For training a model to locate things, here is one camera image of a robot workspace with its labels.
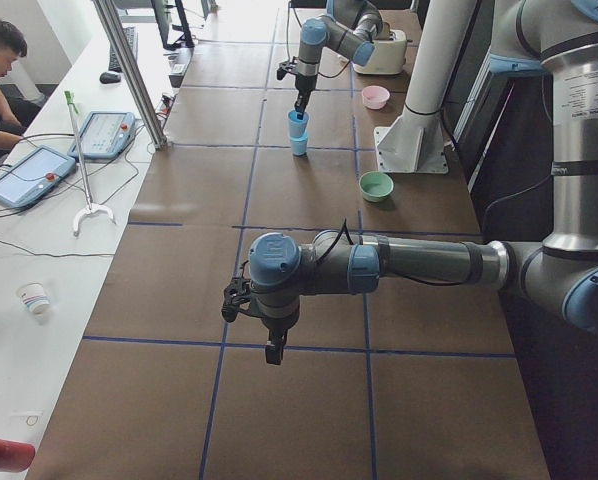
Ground white pillar base plate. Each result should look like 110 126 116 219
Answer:
373 126 449 175

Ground red cylinder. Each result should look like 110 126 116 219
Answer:
0 439 36 473

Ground metal stand with white base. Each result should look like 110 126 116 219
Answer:
63 90 118 238

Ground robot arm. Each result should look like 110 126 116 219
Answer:
286 1 383 119
222 1 598 365

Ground aluminium frame post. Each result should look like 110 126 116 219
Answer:
93 0 167 150

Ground black keyboard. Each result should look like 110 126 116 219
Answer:
107 26 139 72

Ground white paper cup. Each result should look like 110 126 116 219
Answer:
16 282 50 315

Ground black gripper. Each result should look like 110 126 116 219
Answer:
258 302 300 365
294 74 316 118

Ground black computer mouse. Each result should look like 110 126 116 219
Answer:
99 71 121 85

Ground pink bowl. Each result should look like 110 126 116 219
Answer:
361 85 391 110

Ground teach pendant far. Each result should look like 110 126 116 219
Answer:
72 111 135 163

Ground light blue cup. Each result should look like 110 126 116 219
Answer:
289 132 309 156
288 110 309 138

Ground green bowl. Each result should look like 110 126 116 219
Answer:
358 171 394 203

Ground teach pendant near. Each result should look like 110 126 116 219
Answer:
0 146 76 209

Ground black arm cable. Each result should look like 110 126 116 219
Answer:
318 217 355 264

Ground teach pendant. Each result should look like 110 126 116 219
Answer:
0 146 76 209
72 111 135 163

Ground white pillar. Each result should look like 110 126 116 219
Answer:
403 0 477 118

